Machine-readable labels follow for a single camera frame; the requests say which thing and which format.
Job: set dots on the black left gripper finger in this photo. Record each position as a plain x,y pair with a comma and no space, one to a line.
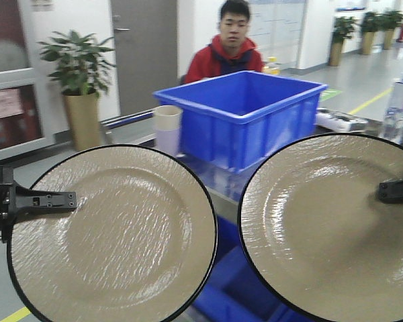
42,202

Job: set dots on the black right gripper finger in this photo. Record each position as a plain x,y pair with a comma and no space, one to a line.
391,192

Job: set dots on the beige plate black rim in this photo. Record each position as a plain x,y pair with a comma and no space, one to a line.
139,246
316,234

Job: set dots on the clear water bottle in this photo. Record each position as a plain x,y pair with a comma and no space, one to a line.
392,125

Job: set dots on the white remote controller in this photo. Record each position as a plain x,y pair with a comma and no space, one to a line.
340,122

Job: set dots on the potted plant gold pot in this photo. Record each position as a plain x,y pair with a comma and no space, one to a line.
82,72

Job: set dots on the beige cup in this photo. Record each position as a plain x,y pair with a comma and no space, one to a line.
167,126

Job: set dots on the steel table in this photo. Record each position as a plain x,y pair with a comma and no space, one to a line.
225,189

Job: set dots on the large blue plastic crate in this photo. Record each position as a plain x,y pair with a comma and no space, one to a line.
237,120

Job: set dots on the blue bin on floor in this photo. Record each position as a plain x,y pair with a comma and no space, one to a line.
233,291

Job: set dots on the man in red hoodie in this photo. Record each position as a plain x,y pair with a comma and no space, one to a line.
229,51

